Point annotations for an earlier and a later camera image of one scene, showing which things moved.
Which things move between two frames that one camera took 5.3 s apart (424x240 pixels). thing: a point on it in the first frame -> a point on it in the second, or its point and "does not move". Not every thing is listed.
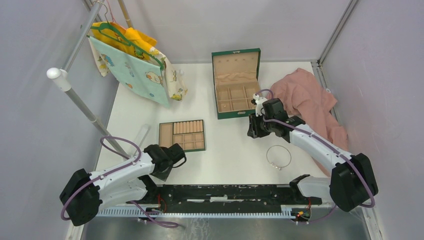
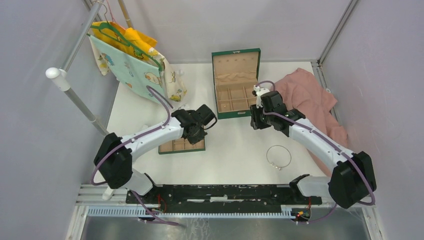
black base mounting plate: (229, 198) does not move
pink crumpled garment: (304, 98) does not move
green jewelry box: (236, 80) does not move
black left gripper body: (164, 175) -> (199, 136)
